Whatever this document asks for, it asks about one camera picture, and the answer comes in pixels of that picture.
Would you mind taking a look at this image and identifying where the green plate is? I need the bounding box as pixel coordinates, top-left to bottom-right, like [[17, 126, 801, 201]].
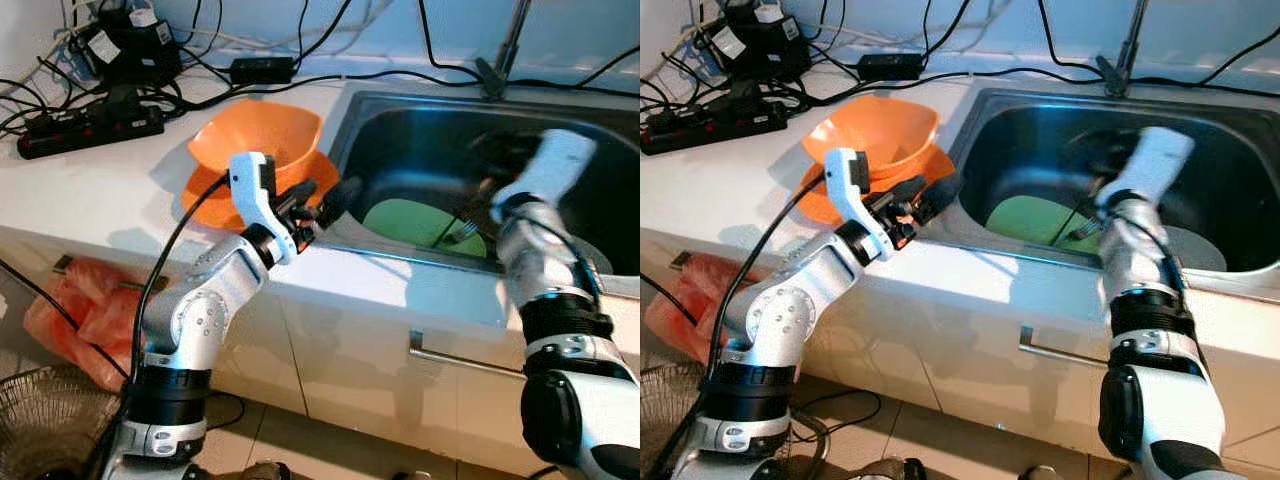
[[362, 198, 491, 259], [985, 195, 1106, 253]]

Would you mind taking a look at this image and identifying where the long black cable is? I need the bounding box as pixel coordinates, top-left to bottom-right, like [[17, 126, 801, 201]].
[[165, 68, 641, 111], [790, 65, 1280, 101]]

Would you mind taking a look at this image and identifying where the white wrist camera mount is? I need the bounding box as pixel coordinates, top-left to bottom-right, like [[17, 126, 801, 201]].
[[1098, 125, 1196, 211], [228, 150, 293, 263], [490, 128, 599, 216], [825, 147, 894, 263]]

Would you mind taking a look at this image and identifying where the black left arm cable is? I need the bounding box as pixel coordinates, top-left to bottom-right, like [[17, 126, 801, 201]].
[[95, 172, 233, 480], [690, 172, 831, 480]]

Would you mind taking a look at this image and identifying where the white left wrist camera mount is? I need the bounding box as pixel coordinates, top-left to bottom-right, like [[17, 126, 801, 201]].
[[228, 150, 293, 263], [825, 147, 894, 263]]

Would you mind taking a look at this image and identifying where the black power adapter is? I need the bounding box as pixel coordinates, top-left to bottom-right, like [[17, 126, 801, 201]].
[[230, 55, 298, 86], [858, 52, 926, 83]]

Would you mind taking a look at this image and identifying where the orange plate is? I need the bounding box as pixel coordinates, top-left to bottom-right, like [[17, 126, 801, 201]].
[[180, 148, 341, 233], [795, 145, 956, 226]]

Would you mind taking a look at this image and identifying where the metal fork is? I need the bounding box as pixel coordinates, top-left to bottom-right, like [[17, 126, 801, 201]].
[[1048, 180, 1101, 246], [432, 180, 491, 249]]

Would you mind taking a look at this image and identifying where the orange plastic bag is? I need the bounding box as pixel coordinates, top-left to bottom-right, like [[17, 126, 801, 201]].
[[22, 255, 151, 391], [645, 250, 746, 366]]

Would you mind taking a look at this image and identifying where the black power strip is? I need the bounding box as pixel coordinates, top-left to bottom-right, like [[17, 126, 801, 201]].
[[17, 100, 166, 161], [640, 95, 789, 156]]

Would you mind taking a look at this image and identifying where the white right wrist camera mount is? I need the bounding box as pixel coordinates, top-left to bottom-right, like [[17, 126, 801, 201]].
[[490, 128, 599, 216], [1098, 125, 1196, 211]]

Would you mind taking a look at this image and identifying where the long metal cabinet handle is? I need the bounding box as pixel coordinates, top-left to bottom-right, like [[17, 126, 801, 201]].
[[1018, 325, 1106, 371], [408, 330, 526, 381]]

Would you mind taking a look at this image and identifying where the dark faucet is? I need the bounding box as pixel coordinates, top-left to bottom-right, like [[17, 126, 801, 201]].
[[475, 0, 536, 101], [1095, 0, 1149, 98]]

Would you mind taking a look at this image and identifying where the stainless steel sink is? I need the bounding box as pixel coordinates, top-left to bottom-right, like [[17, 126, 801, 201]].
[[315, 88, 641, 301], [945, 88, 1280, 296]]

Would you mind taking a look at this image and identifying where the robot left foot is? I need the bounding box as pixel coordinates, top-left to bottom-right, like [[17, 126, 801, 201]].
[[225, 458, 296, 480], [850, 455, 926, 480]]

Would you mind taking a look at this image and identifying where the orange bowl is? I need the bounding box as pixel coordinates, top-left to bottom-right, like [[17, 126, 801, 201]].
[[802, 95, 941, 171], [187, 98, 323, 176]]

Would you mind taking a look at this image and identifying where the black charger with white label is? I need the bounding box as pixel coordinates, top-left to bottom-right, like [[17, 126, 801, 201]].
[[78, 0, 184, 86], [705, 0, 811, 81]]

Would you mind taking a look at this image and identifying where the grey plate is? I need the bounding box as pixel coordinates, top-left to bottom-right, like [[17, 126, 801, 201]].
[[580, 235, 616, 276], [1165, 225, 1229, 273]]

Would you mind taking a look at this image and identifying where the white kitchen cabinet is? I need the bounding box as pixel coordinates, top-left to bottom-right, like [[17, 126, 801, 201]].
[[800, 280, 1280, 471], [150, 280, 541, 480]]

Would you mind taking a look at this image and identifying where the wire fan guard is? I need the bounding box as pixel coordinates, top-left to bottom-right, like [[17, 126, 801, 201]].
[[640, 362, 716, 471], [0, 362, 126, 480]]

